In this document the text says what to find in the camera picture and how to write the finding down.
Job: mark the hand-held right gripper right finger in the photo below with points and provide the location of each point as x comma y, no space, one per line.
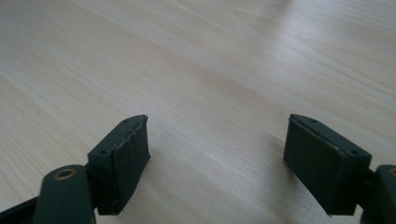
323,165

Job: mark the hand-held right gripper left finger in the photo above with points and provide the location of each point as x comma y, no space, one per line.
124,161

